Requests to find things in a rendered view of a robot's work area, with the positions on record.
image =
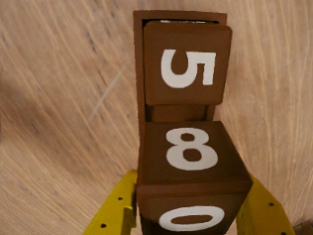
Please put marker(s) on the brown cube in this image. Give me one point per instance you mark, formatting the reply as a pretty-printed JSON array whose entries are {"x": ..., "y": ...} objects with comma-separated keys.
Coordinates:
[
  {"x": 191, "y": 179},
  {"x": 186, "y": 62}
]

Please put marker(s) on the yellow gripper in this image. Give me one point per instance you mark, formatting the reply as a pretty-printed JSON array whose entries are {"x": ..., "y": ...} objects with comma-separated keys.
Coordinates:
[{"x": 260, "y": 214}]

